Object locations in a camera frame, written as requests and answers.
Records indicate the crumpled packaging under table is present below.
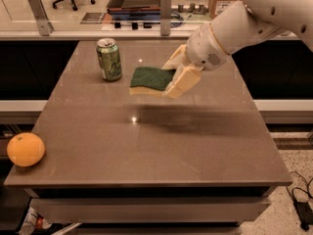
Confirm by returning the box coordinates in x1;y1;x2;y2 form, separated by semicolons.
19;208;52;235

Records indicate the black power adapter with cable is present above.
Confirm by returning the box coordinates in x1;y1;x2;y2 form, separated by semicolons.
286;171;313;232

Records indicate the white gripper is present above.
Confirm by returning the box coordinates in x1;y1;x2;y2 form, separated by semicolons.
162;23;229;99

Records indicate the metal railing post middle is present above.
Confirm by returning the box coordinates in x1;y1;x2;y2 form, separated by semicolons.
160;0;171;36

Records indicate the metal railing post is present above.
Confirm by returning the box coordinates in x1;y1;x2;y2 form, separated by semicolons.
27;0;54;36
160;0;171;36

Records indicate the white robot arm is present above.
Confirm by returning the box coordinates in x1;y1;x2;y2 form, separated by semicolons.
163;0;313;98

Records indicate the orange fruit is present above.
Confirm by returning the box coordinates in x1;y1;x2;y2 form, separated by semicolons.
7;132;45;167

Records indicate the green and yellow sponge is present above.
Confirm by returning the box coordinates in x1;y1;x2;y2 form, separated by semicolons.
129;67;175;97

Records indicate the green soda can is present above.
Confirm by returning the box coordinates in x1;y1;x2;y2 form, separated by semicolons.
96;38;122;81

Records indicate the metal railing post left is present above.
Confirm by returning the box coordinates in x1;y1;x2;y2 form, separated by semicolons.
27;0;54;36

